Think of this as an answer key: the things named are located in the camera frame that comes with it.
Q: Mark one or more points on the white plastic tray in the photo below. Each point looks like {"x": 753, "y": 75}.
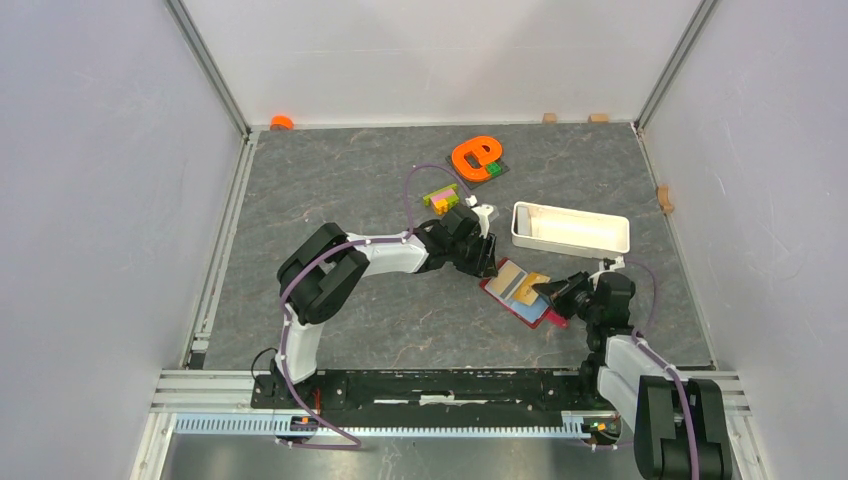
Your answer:
{"x": 569, "y": 232}

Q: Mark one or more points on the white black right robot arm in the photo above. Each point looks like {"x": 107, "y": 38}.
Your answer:
{"x": 678, "y": 422}

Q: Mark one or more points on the colourful block stack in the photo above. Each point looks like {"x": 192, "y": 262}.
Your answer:
{"x": 442, "y": 200}

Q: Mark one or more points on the red leather card holder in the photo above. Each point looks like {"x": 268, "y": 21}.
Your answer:
{"x": 531, "y": 316}

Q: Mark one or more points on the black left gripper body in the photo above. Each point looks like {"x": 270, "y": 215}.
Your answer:
{"x": 458, "y": 250}

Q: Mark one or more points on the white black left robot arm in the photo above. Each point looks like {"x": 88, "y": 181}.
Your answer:
{"x": 319, "y": 277}

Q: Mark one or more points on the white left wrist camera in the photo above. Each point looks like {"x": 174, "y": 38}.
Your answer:
{"x": 485, "y": 212}

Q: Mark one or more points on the orange round cap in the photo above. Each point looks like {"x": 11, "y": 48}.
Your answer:
{"x": 281, "y": 122}

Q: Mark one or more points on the wooden curved piece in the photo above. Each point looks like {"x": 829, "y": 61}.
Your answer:
{"x": 663, "y": 196}

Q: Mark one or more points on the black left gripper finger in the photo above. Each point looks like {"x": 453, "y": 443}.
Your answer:
{"x": 487, "y": 256}
{"x": 471, "y": 268}

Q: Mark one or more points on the dark square base plate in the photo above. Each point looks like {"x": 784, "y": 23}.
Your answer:
{"x": 473, "y": 174}

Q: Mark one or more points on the orange letter e shape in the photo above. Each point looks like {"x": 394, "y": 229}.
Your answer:
{"x": 478, "y": 160}

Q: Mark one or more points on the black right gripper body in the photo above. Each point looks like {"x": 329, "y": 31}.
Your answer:
{"x": 589, "y": 312}

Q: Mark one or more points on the green small block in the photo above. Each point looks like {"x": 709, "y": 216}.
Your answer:
{"x": 494, "y": 169}

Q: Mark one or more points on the wooden block right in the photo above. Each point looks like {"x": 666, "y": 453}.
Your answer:
{"x": 598, "y": 118}

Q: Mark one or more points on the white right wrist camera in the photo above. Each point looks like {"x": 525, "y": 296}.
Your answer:
{"x": 609, "y": 265}

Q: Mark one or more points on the gold VIP credit card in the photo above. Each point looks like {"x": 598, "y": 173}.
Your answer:
{"x": 525, "y": 292}

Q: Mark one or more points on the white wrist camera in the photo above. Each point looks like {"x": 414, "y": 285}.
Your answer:
{"x": 609, "y": 265}
{"x": 485, "y": 212}

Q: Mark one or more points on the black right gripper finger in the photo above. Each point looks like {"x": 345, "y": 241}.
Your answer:
{"x": 565, "y": 307}
{"x": 554, "y": 290}

